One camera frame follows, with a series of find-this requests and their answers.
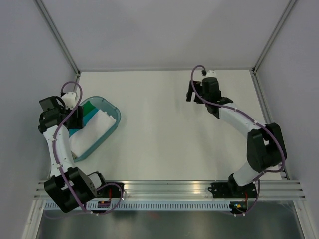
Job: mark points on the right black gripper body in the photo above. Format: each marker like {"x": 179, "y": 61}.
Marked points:
{"x": 199, "y": 87}

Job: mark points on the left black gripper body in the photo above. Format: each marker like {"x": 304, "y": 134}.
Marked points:
{"x": 75, "y": 123}

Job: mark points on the white t shirt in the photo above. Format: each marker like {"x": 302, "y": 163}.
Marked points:
{"x": 86, "y": 137}

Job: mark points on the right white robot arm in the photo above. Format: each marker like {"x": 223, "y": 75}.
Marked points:
{"x": 265, "y": 144}

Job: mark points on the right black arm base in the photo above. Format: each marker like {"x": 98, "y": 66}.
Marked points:
{"x": 223, "y": 190}

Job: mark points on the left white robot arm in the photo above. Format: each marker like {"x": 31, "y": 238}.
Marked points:
{"x": 68, "y": 186}

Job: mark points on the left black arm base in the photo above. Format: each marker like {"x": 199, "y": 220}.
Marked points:
{"x": 110, "y": 190}

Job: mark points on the rolled blue t shirt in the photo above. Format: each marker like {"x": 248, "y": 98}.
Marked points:
{"x": 86, "y": 119}

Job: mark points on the rolled green t shirt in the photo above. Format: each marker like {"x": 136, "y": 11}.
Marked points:
{"x": 87, "y": 108}

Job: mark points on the teal translucent plastic bin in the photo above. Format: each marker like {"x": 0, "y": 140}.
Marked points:
{"x": 104, "y": 105}

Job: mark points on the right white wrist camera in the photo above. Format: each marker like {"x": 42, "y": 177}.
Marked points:
{"x": 208, "y": 73}

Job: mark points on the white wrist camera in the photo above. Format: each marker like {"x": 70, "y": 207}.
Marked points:
{"x": 70, "y": 99}
{"x": 208, "y": 73}

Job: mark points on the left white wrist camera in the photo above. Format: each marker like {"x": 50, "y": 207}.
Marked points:
{"x": 70, "y": 99}

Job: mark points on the right aluminium frame post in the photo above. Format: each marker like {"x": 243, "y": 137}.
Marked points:
{"x": 277, "y": 29}

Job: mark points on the aluminium frame post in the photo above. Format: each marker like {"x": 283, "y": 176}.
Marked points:
{"x": 57, "y": 36}
{"x": 277, "y": 29}

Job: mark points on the left aluminium frame post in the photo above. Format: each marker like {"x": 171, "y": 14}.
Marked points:
{"x": 57, "y": 36}

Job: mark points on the white slotted cable duct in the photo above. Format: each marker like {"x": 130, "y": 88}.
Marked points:
{"x": 160, "y": 206}

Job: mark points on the aluminium mounting rail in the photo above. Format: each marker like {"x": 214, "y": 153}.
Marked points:
{"x": 270, "y": 190}

